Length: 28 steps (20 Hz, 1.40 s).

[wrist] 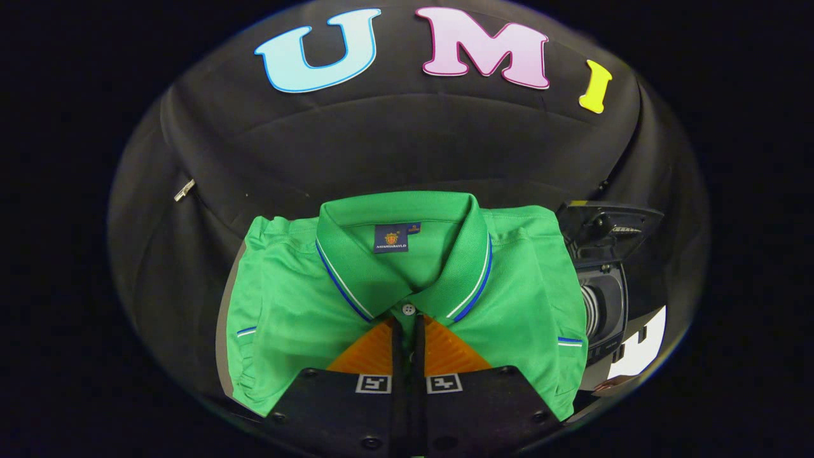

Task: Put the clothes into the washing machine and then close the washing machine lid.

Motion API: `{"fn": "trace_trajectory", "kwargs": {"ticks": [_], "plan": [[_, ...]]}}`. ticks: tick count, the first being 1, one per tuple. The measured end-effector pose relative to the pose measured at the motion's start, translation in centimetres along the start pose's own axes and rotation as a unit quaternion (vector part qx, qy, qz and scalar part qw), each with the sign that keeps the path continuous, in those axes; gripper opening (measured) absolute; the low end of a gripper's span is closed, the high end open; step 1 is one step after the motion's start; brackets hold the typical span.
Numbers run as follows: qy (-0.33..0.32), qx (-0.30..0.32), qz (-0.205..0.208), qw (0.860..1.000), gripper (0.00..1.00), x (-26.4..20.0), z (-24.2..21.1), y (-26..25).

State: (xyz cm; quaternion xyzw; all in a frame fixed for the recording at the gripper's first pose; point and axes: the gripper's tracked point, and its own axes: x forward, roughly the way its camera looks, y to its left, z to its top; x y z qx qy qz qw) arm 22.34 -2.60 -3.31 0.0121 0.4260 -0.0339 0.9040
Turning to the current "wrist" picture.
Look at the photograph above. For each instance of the silver metal clip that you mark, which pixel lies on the silver metal clip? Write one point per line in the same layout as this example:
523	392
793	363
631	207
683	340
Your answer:
184	189

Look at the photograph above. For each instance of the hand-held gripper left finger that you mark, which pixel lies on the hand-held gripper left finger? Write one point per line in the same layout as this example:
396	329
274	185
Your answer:
343	420

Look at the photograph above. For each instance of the green polo shirt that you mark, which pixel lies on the green polo shirt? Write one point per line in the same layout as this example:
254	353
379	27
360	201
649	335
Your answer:
292	305

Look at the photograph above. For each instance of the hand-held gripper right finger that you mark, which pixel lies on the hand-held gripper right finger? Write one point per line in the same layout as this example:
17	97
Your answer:
477	420

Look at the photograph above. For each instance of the dark glass washing machine lid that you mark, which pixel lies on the dark glass washing machine lid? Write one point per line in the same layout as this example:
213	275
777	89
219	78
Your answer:
610	229

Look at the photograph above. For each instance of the white board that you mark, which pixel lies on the white board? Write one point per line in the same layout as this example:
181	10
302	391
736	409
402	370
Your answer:
639	353

